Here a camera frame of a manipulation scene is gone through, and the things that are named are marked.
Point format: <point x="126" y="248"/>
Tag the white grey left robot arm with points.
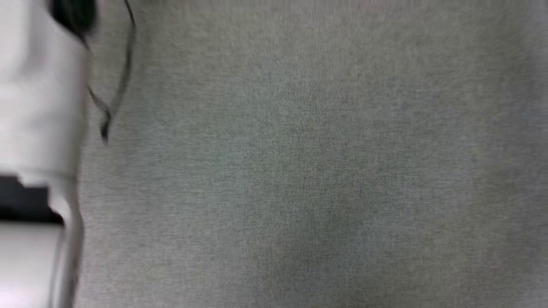
<point x="38" y="128"/>

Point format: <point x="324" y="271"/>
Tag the grey fabric sofa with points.
<point x="308" y="162"/>

